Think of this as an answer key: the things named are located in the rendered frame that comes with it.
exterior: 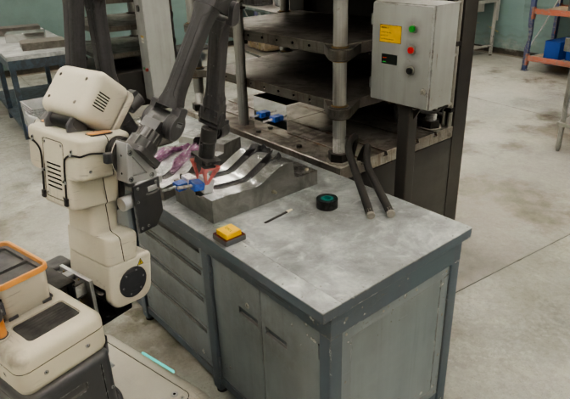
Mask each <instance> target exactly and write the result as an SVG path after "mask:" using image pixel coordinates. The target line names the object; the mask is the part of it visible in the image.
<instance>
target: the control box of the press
mask: <svg viewBox="0 0 570 399"><path fill-rule="evenodd" d="M459 10H460V2H453V1H440V0H377V1H375V3H374V4H373V13H372V25H373V29H372V76H370V80H369V87H370V88H371V98H377V99H381V100H385V102H386V103H389V104H394V118H395V121H396V124H397V126H398V134H397V149H396V164H395V179H394V197H396V198H399V199H401V200H404V201H407V202H409V203H411V195H412V183H413V171H414V159H415V147H416V124H417V115H418V114H419V112H420V111H421V110H427V111H429V110H434V109H437V108H439V107H442V106H445V105H447V104H450V98H451V89H452V81H453V71H454V63H455V45H456V37H457V27H458V19H459Z"/></svg>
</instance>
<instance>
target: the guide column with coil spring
mask: <svg viewBox="0 0 570 399"><path fill-rule="evenodd" d="M232 28H233V41H234V54H235V67H236V80H237V106H238V119H239V125H240V126H247V125H248V124H249V107H248V93H247V77H246V63H245V48H244V34H243V10H242V9H240V15H239V22H238V24H237V25H235V26H233V27H232Z"/></svg>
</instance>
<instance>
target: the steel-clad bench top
mask: <svg viewBox="0 0 570 399"><path fill-rule="evenodd" d="M185 120H186V125H185V129H184V132H183V133H185V132H188V131H191V130H193V129H194V128H199V129H201V126H203V125H205V124H204V123H202V122H199V121H198V119H195V118H193V117H191V116H189V115H187V116H186V119H185ZM270 149H271V148H270ZM272 150H273V151H272ZM271 151H272V154H271V155H275V154H277V153H278V152H279V153H280V154H281V156H283V157H285V158H288V159H290V160H293V161H296V162H298V163H300V164H302V165H305V166H308V167H310V168H313V169H315V170H317V184H316V185H313V186H311V187H308V188H305V189H302V190H300V191H298V192H295V193H293V194H290V195H287V196H285V197H282V198H280V199H276V200H274V201H272V202H269V203H267V204H264V205H261V206H259V207H256V208H254V209H252V210H249V211H245V212H243V213H241V214H238V215H236V216H233V217H230V218H227V219H226V220H223V221H221V222H217V223H215V224H213V223H212V222H210V221H208V220H206V219H205V218H203V217H202V216H200V215H199V214H197V213H195V212H194V211H192V210H190V209H188V208H187V207H186V206H185V205H182V204H181V203H179V202H178V201H176V196H175V195H174V196H173V197H171V198H169V199H167V200H165V201H163V200H162V206H163V210H165V211H167V212H168V213H170V214H171V215H172V216H174V217H175V218H177V219H178V220H180V221H181V222H184V223H185V224H187V225H188V226H189V227H190V228H192V229H194V230H195V231H197V232H198V233H200V234H202V235H203V236H205V238H207V239H209V240H210V241H212V242H213V243H215V244H217V245H218V246H220V247H221V248H222V249H223V250H225V251H227V252H228V253H230V254H231V255H233V256H235V257H236V258H237V259H238V260H240V261H242V262H243V263H245V264H246V265H248V266H249V267H251V268H253V269H254V270H255V271H256V272H258V273H260V274H261V275H263V276H264V277H266V278H268V279H269V280H270V281H272V282H273V283H274V284H276V285H278V286H279V287H281V288H282V289H285V290H286V291H287V292H288V293H290V294H291V295H293V296H295V297H296V298H298V299H299V300H301V301H303V302H304V303H305V304H306V305H308V306H310V307H311V308H313V309H314V310H316V311H317V312H319V313H320V314H321V315H324V314H326V313H328V312H330V311H331V310H333V309H334V308H336V307H338V306H340V305H342V304H344V303H345V302H346V301H349V300H350V299H352V298H354V297H355V296H357V295H359V294H360V293H362V292H364V291H365V290H367V289H370V288H371V287H372V286H374V285H375V284H378V283H380V282H381V281H383V280H384V279H386V278H388V277H390V276H391V275H393V274H395V273H396V272H398V271H400V270H401V269H403V268H405V267H407V266H409V265H410V264H411V263H413V262H415V261H417V260H419V259H421V258H422V257H424V256H425V255H427V254H429V253H431V252H432V251H434V250H436V249H438V248H439V247H441V246H442V245H444V244H447V243H448V242H450V241H451V240H452V239H455V238H457V237H458V236H460V235H462V234H463V233H465V232H467V231H468V230H470V229H472V227H470V226H467V225H466V224H463V223H461V222H457V221H455V220H452V219H450V218H448V217H446V216H442V215H440V214H438V213H435V212H432V211H429V210H427V209H424V208H422V207H420V206H418V205H414V204H412V203H409V202H407V201H404V200H402V199H399V198H396V197H394V196H392V195H390V194H386V195H387V197H388V200H389V202H390V204H391V206H392V207H393V209H394V212H395V216H394V217H388V216H387V215H386V212H385V210H384V209H383V206H382V204H381V202H380V200H379V198H378V197H377V194H376V192H375V190H374V188H371V187H368V186H366V185H365V187H366V191H367V194H368V197H369V199H370V201H371V204H372V209H373V210H374V213H375V217H374V218H373V219H368V218H367V217H366V213H365V210H364V207H363V204H362V202H361V199H360V195H359V192H358V189H357V187H356V184H355V181H353V180H351V179H348V178H347V177H343V176H340V175H338V174H336V173H333V172H331V171H328V170H325V169H323V168H320V167H319V166H314V165H312V164H310V163H308V162H305V161H303V160H300V159H297V158H295V157H293V156H290V155H286V154H284V153H282V152H280V151H277V150H275V149H271ZM320 194H334V195H336V196H337V197H338V208H337V209H336V210H334V211H321V210H318V209H317V208H316V197H317V196H318V195H320ZM289 209H293V210H292V211H290V212H288V213H286V214H284V215H282V216H280V217H278V218H276V219H274V220H272V221H270V222H268V223H264V222H265V221H267V220H269V219H271V218H273V217H274V216H277V215H279V214H281V213H283V212H284V211H287V210H289ZM228 224H232V225H234V226H236V227H237V228H240V229H241V232H243V233H245V234H246V239H245V240H243V241H240V242H238V243H236V244H233V245H231V246H228V247H226V246H224V245H223V244H220V243H219V242H217V241H216V240H214V239H213V233H215V232H216V229H217V228H221V227H224V226H226V225H228Z"/></svg>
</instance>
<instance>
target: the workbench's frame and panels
mask: <svg viewBox="0 0 570 399"><path fill-rule="evenodd" d="M117 223H119V224H121V225H123V226H126V227H128V228H131V229H133V230H134V231H135V232H136V234H137V246H138V247H141V248H143V249H145V250H147V251H149V253H150V267H151V285H150V289H149V291H148V293H147V294H146V295H145V296H144V297H142V298H141V299H138V300H137V302H138V303H139V304H140V305H141V306H142V309H143V314H144V315H145V316H146V319H147V320H153V319H156V320H157V321H158V322H159V323H160V324H161V325H162V326H163V327H164V328H165V329H166V330H167V331H168V332H169V333H170V334H171V335H172V336H173V337H174V338H175V339H176V340H177V341H178V342H179V343H180V344H181V345H182V346H183V347H184V348H185V349H187V350H188V351H189V352H190V353H191V354H192V355H193V356H194V357H195V358H196V359H197V360H198V361H199V362H200V363H201V364H202V365H203V366H204V367H205V368H206V369H207V370H208V371H209V372H210V373H211V374H212V375H213V376H214V380H215V386H216V387H217V390H218V391H219V392H225V391H227V390H229V391H230V392H231V393H232V394H233V395H234V396H235V397H236V398H237V399H444V386H445V378H446V371H447V363H448V356H449V349H450V335H451V328H452V320H453V313H454V305H455V292H456V285H457V277H458V270H459V262H460V259H461V245H462V242H463V241H465V240H466V239H469V238H470V237H471V234H472V230H471V229H470V230H468V231H467V232H465V233H463V234H462V235H460V236H458V237H457V238H455V239H452V240H451V241H450V242H448V243H447V244H444V245H442V246H441V247H439V248H438V249H436V250H434V251H432V252H431V253H429V254H427V255H425V256H424V257H422V258H421V259H419V260H417V261H415V262H413V263H411V264H410V265H409V266H407V267H405V268H403V269H401V270H400V271H398V272H396V273H395V274H393V275H391V276H390V277H388V278H386V279H384V280H383V281H381V282H380V283H378V284H375V285H374V286H372V287H371V288H370V289H367V290H365V291H364V292H362V293H360V294H359V295H357V296H355V297H354V298H352V299H350V300H349V301H346V302H345V303H344V304H342V305H340V306H338V307H336V308H334V309H333V310H331V311H330V312H328V313H326V314H324V315H321V314H320V313H319V312H317V311H316V310H314V309H313V308H311V307H310V306H308V305H306V304H305V303H304V302H303V301H301V300H299V299H298V298H296V297H295V296H293V295H291V294H290V293H288V292H287V291H286V290H285V289H282V288H281V287H279V286H278V285H276V284H274V283H273V282H272V281H270V280H269V279H268V278H266V277H264V276H263V275H261V274H260V273H258V272H256V271H255V270H254V269H253V268H251V267H249V266H248V265H246V264H245V263H243V262H242V261H240V260H238V259H237V258H236V257H235V256H233V255H231V254H230V253H228V252H227V251H225V250H223V249H222V248H221V247H220V246H218V245H217V244H215V243H213V242H212V241H210V240H209V239H207V238H205V236H203V235H202V234H200V233H198V232H197V231H195V230H194V229H192V228H190V227H189V226H188V225H187V224H185V223H184V222H181V221H180V220H178V219H177V218H175V217H174V216H172V215H171V214H170V213H168V212H167V211H165V210H163V212H162V214H161V217H160V219H159V222H158V224H157V226H155V227H153V228H150V229H149V230H147V231H145V232H143V233H141V234H140V233H139V230H138V225H137V214H136V209H135V207H133V208H131V209H129V210H127V211H121V210H120V209H118V210H117Z"/></svg>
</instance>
